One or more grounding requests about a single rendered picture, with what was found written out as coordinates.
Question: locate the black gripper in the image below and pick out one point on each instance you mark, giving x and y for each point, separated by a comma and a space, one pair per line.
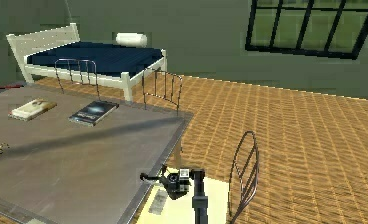
172, 186

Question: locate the white bed with blue mattress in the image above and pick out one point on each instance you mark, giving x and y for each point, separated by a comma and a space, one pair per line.
98, 56

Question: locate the white pillow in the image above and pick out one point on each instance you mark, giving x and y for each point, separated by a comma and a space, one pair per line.
132, 39

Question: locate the black framed window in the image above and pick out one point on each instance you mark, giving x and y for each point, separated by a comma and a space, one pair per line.
358, 43

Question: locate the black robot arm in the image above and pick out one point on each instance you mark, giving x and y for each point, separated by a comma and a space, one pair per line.
200, 206

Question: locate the beige book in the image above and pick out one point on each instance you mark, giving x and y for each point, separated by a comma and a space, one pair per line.
32, 108

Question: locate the grey table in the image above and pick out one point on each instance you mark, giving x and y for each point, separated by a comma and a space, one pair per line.
92, 156

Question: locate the red flat object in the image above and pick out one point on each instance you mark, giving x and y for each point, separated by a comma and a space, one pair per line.
12, 86

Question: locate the dark blue book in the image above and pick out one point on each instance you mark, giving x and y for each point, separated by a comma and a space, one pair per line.
93, 112

